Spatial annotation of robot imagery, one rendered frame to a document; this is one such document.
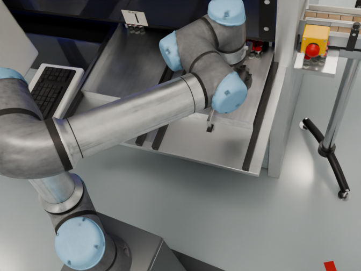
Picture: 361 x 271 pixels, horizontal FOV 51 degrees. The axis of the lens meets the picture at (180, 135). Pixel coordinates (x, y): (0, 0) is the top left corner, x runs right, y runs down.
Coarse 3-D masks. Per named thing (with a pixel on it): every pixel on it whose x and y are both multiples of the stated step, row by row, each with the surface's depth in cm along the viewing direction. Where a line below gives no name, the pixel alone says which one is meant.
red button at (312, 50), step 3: (309, 45) 112; (312, 45) 111; (315, 45) 111; (306, 48) 112; (309, 48) 111; (312, 48) 111; (315, 48) 111; (318, 48) 111; (306, 51) 112; (309, 51) 112; (312, 51) 111; (315, 51) 111; (318, 51) 111; (306, 54) 114; (309, 54) 113; (312, 54) 112; (315, 54) 112; (318, 54) 113; (312, 57) 114
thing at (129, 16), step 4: (124, 12) 129; (128, 12) 129; (132, 12) 128; (136, 12) 127; (140, 12) 127; (124, 16) 131; (128, 16) 130; (132, 16) 130; (140, 16) 128; (144, 16) 128; (128, 20) 132; (132, 20) 131; (136, 20) 131; (140, 20) 130; (144, 20) 129; (136, 24) 132; (140, 24) 132; (144, 24) 131
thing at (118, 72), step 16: (128, 32) 147; (160, 32) 144; (112, 48) 144; (128, 48) 142; (144, 48) 141; (96, 64) 137; (112, 64) 140; (128, 64) 138; (144, 64) 137; (160, 64) 136; (96, 80) 137; (112, 80) 136; (128, 80) 134; (144, 80) 133; (160, 80) 128; (96, 96) 131; (112, 96) 128
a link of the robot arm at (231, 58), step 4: (244, 48) 87; (220, 52) 86; (236, 52) 85; (240, 52) 86; (244, 52) 88; (224, 56) 87; (228, 56) 86; (232, 56) 86; (236, 56) 87; (240, 56) 87; (228, 60) 87; (232, 60) 87; (236, 60) 88; (240, 60) 88; (228, 64) 88; (232, 64) 88
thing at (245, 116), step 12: (264, 48) 131; (252, 60) 129; (264, 60) 129; (252, 72) 127; (264, 72) 126; (252, 84) 124; (264, 84) 120; (252, 96) 122; (240, 108) 120; (252, 108) 120; (216, 120) 118; (228, 120) 116; (240, 120) 114; (252, 120) 113
